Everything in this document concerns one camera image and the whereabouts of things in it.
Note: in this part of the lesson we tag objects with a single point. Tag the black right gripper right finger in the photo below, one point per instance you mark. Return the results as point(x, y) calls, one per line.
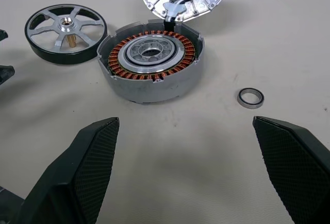
point(296, 172)

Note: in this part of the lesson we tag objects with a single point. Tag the small grey object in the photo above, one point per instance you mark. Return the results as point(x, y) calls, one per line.
point(144, 90)

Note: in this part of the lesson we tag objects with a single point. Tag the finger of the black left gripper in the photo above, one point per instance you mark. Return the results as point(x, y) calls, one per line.
point(5, 73)
point(2, 35)

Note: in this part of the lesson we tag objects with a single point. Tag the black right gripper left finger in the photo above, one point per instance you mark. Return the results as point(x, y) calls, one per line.
point(77, 177)

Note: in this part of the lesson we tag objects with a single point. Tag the silver spoked rotor black rim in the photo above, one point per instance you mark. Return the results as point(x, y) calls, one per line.
point(65, 24)

